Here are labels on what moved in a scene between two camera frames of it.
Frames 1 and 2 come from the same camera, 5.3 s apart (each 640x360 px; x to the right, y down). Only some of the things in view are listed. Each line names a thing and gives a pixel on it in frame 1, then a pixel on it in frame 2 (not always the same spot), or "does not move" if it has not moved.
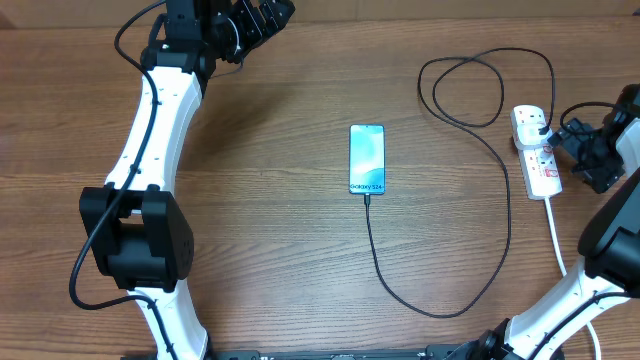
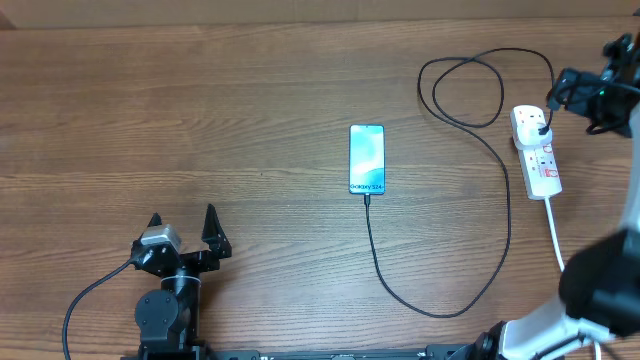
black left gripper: (257, 30) to (211, 234)
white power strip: (539, 166) does not move
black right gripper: (599, 176) to (581, 85)
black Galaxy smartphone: (367, 159) does not move
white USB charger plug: (528, 135) does not move
